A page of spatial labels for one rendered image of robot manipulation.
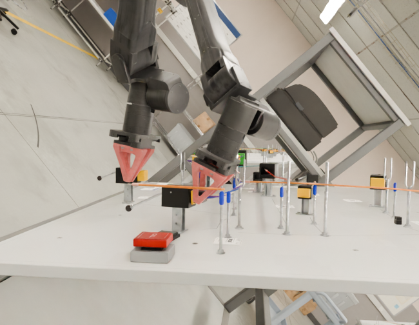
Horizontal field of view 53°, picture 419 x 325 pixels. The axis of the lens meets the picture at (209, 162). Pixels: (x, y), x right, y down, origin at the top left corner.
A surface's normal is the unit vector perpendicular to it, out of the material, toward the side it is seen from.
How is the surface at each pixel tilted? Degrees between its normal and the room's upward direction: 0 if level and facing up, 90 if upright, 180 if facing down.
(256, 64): 90
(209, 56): 108
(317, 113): 90
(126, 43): 136
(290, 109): 90
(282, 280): 90
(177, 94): 59
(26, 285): 0
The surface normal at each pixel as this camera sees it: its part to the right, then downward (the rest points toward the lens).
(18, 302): 0.77, -0.62
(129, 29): -0.54, 0.40
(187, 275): -0.10, 0.05
